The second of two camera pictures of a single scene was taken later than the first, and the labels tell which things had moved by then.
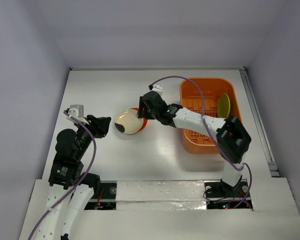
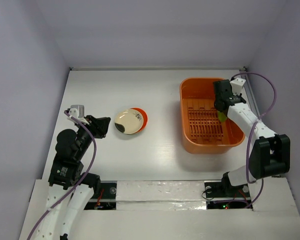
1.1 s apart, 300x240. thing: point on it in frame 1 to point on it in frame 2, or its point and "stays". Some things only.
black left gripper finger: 103,130 stays
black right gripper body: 145,107 to 222,91
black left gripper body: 93,125 stays
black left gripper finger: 104,121 stays
